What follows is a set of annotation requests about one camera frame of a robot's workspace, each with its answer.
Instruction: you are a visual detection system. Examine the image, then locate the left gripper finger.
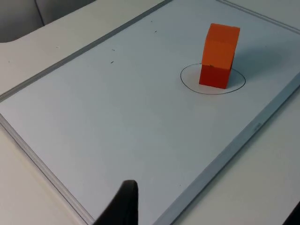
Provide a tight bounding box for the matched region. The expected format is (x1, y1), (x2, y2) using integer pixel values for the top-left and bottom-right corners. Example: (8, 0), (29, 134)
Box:
(93, 180), (140, 225)

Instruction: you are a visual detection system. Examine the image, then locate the orange cube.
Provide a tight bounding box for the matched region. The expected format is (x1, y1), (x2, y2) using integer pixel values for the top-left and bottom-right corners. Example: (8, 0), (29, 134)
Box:
(198, 63), (232, 90)
(202, 22), (240, 71)

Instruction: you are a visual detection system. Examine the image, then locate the grey-framed whiteboard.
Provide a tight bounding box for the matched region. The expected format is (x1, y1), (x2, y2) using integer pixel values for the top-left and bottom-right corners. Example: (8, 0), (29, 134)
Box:
(0, 0), (300, 225)

